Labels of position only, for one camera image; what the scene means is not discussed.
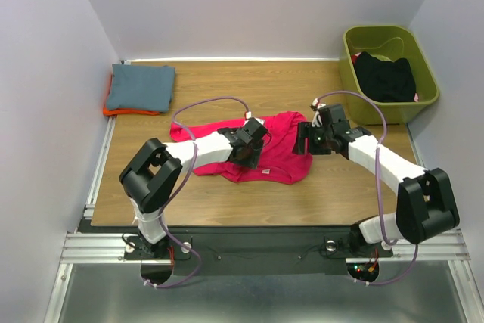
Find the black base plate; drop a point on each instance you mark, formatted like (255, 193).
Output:
(270, 250)

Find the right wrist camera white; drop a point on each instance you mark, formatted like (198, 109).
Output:
(317, 106)

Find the pink red t shirt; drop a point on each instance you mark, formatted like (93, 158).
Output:
(277, 163)

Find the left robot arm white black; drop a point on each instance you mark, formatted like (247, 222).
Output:
(150, 177)

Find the olive green plastic bin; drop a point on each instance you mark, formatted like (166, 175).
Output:
(389, 43)

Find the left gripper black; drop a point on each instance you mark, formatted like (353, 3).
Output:
(252, 161)

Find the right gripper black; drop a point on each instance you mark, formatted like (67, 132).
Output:
(305, 131)

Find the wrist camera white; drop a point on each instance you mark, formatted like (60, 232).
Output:
(317, 106)
(248, 117)

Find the folded orange t shirt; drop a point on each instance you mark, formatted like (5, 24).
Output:
(123, 111)

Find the folded blue grey t shirt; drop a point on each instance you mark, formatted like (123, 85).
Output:
(142, 87)

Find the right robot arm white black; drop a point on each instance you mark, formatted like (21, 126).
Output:
(425, 204)

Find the black t shirt in bin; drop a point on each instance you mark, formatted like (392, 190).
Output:
(385, 81)

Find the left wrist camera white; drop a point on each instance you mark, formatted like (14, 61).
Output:
(248, 117)

